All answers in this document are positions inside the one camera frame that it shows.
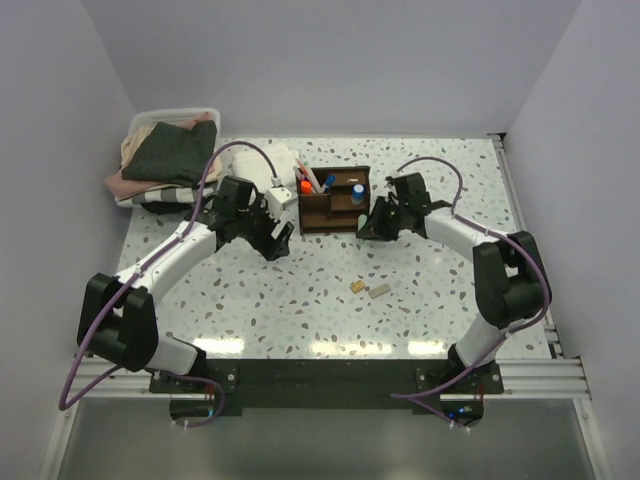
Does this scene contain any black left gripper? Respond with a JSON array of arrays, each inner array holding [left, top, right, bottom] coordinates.
[[235, 194, 293, 261]]

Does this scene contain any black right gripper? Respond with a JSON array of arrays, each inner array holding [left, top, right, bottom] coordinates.
[[358, 196, 408, 243]]

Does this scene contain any green transparent utility knife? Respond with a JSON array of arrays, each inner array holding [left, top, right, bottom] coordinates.
[[357, 214, 368, 231]]

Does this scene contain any blue grey pencil sharpener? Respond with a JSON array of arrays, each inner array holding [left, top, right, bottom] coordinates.
[[351, 184, 366, 206]]

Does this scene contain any brown wooden desk organizer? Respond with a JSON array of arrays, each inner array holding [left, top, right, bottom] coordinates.
[[296, 166, 371, 235]]

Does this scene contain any beige eraser block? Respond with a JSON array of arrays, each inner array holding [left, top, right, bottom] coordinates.
[[368, 283, 391, 299]]

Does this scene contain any small gold eraser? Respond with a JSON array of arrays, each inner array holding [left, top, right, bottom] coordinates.
[[350, 280, 366, 293]]

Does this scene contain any blue cap white marker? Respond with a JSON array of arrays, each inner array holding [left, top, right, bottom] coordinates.
[[320, 174, 336, 193]]

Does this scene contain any orange black highlighter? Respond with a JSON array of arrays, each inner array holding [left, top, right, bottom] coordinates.
[[300, 180, 312, 194]]

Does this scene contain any red gel pen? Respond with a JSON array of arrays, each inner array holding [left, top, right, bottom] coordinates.
[[295, 159, 311, 182]]

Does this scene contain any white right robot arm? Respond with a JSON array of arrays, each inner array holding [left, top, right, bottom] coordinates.
[[357, 173, 552, 393]]

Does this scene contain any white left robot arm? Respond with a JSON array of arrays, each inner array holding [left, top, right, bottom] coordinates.
[[77, 176, 293, 392]]

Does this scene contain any white folded towel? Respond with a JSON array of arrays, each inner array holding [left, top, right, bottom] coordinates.
[[231, 143, 300, 193]]

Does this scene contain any striped folded cloth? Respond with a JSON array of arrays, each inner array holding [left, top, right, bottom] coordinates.
[[116, 187, 200, 208]]

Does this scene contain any dark green folded cloth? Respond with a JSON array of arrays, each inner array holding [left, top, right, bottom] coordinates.
[[122, 120, 217, 187]]

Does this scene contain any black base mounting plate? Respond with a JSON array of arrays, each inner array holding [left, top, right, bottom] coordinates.
[[148, 357, 504, 419]]

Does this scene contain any pink folded cloth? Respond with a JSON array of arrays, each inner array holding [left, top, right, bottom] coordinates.
[[104, 172, 155, 199]]

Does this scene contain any cream folded cloth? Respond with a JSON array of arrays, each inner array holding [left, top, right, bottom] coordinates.
[[120, 125, 155, 169]]

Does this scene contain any white plastic laundry basket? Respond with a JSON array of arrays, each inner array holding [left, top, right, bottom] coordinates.
[[128, 108, 222, 135]]

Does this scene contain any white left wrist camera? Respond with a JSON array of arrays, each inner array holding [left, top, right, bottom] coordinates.
[[264, 187, 297, 220]]

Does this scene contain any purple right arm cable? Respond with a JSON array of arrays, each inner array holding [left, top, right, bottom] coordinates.
[[389, 156, 554, 434]]

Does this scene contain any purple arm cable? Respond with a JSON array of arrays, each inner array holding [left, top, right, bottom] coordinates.
[[389, 156, 554, 434], [58, 141, 281, 431]]

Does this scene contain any aluminium front rail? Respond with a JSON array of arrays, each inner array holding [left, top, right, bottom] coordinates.
[[62, 353, 593, 400]]

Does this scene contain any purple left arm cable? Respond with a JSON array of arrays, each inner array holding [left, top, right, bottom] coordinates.
[[58, 141, 281, 431]]

